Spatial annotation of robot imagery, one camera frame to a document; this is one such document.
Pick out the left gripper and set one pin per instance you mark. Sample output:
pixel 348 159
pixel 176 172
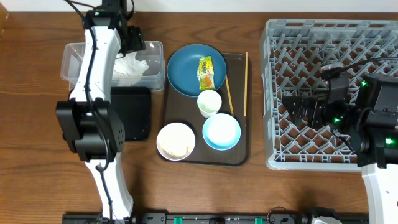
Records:
pixel 138 39

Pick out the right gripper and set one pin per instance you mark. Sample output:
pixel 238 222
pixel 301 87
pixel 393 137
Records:
pixel 301 107

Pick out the white tissue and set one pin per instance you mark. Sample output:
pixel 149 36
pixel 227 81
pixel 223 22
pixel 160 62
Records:
pixel 128 70

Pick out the dark blue plate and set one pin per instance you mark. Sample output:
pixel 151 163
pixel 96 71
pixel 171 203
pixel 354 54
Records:
pixel 183 64

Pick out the yellow snack wrapper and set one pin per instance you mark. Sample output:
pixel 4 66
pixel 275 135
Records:
pixel 205 74

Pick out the white cup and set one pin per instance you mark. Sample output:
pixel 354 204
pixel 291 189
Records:
pixel 209 102

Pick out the pink white bowl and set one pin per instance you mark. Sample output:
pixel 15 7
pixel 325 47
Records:
pixel 175 141

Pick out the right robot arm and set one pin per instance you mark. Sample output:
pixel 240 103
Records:
pixel 371 125

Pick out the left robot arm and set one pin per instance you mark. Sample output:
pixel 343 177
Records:
pixel 104 26

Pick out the grey dishwasher rack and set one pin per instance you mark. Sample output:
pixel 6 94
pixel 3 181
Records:
pixel 292 54

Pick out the black waste tray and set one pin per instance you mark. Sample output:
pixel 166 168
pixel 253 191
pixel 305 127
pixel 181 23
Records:
pixel 122 115

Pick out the clear plastic bin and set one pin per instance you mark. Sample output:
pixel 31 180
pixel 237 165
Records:
pixel 153 77

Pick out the brown serving tray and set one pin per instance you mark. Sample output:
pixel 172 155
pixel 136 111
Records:
pixel 184 109

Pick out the right wooden chopstick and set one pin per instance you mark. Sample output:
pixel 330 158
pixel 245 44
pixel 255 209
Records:
pixel 246 85

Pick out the wooden chopstick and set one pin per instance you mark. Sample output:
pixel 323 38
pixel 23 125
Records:
pixel 246 85
pixel 229 96

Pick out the left wooden chopstick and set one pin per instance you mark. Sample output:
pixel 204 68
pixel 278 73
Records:
pixel 229 96

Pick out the light blue bowl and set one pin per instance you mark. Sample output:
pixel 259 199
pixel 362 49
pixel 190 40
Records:
pixel 221 132

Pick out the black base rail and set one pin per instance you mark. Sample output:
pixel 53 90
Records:
pixel 162 218

